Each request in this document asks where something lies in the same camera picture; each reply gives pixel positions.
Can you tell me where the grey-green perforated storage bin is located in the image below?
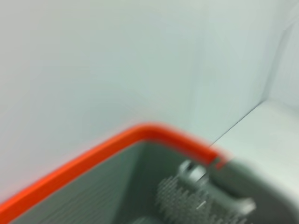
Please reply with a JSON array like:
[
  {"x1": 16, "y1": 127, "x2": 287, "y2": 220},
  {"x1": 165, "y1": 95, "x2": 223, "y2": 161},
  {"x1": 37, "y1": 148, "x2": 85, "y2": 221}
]
[{"x1": 0, "y1": 122, "x2": 299, "y2": 224}]

